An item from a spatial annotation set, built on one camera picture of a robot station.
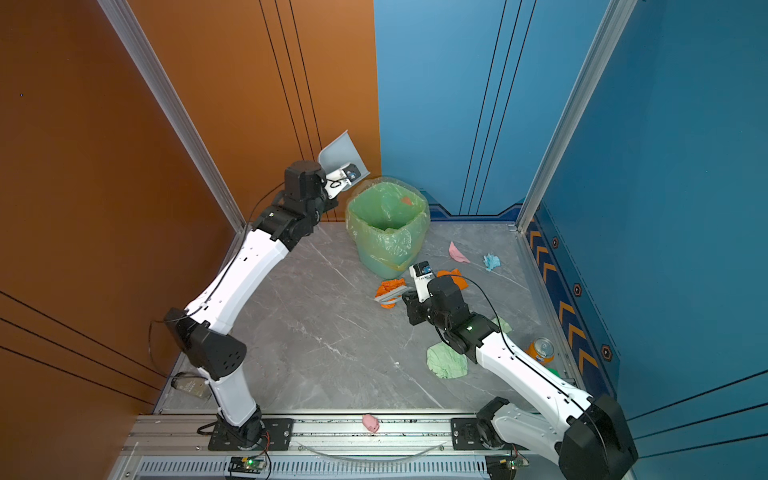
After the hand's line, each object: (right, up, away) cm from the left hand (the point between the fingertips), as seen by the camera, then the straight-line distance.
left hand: (316, 172), depth 74 cm
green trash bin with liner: (+17, -8, +31) cm, 36 cm away
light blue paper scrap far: (+55, -24, +33) cm, 69 cm away
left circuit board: (-14, -71, -4) cm, 72 cm away
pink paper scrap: (+43, -21, +38) cm, 61 cm away
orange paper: (+17, -32, +25) cm, 44 cm away
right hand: (+22, -32, +5) cm, 39 cm away
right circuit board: (+46, -71, -4) cm, 85 cm away
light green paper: (+35, -52, +10) cm, 63 cm away
